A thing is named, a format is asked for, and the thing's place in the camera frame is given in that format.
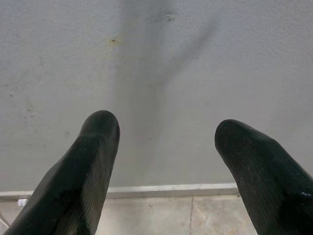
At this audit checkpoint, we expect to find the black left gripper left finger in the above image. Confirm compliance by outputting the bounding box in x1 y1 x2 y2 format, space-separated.
3 110 121 235

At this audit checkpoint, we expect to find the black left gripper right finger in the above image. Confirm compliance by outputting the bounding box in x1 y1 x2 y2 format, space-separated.
214 119 313 235

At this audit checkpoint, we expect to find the white skirting board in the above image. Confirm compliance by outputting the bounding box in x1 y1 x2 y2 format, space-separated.
0 183 240 203

